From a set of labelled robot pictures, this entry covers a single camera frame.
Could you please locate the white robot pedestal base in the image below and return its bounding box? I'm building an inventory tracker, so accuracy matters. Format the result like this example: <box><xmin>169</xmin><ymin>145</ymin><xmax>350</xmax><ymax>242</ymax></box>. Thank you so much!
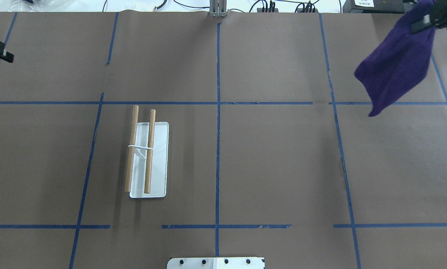
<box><xmin>167</xmin><ymin>257</ymin><xmax>266</xmax><ymax>269</ymax></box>

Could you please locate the purple microfiber towel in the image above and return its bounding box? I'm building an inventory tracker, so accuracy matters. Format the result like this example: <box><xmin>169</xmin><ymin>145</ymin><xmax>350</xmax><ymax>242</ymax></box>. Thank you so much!
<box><xmin>354</xmin><ymin>0</ymin><xmax>435</xmax><ymax>117</ymax></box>

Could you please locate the lower wooden rack bar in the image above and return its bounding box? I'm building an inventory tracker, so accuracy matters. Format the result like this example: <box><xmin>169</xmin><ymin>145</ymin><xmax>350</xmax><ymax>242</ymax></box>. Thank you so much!
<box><xmin>144</xmin><ymin>109</ymin><xmax>156</xmax><ymax>194</ymax></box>

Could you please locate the aluminium frame post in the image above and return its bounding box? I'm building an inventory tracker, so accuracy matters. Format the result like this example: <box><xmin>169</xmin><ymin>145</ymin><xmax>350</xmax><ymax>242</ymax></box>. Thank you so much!
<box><xmin>209</xmin><ymin>0</ymin><xmax>228</xmax><ymax>18</ymax></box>

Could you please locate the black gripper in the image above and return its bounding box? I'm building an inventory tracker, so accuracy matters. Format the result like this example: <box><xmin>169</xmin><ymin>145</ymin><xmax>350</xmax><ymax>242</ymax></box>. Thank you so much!
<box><xmin>411</xmin><ymin>0</ymin><xmax>447</xmax><ymax>34</ymax></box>

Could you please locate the black computer box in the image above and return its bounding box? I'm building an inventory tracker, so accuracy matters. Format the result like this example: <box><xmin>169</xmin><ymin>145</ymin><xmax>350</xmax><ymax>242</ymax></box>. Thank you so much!
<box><xmin>342</xmin><ymin>0</ymin><xmax>415</xmax><ymax>14</ymax></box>

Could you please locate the upper wooden rack bar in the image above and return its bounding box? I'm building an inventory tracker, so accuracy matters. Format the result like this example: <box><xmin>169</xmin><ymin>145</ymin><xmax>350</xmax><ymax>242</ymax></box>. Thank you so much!
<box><xmin>124</xmin><ymin>105</ymin><xmax>139</xmax><ymax>192</ymax></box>

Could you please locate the white towel rack base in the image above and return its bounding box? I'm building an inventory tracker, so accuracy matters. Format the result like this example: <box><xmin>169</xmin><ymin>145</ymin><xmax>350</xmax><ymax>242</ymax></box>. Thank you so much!
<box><xmin>129</xmin><ymin>121</ymin><xmax>170</xmax><ymax>199</ymax></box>

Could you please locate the wooden rack bar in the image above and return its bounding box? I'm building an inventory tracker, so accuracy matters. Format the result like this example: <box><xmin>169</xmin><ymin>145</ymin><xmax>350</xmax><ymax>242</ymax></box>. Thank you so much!
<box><xmin>144</xmin><ymin>109</ymin><xmax>156</xmax><ymax>194</ymax></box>
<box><xmin>124</xmin><ymin>105</ymin><xmax>139</xmax><ymax>192</ymax></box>

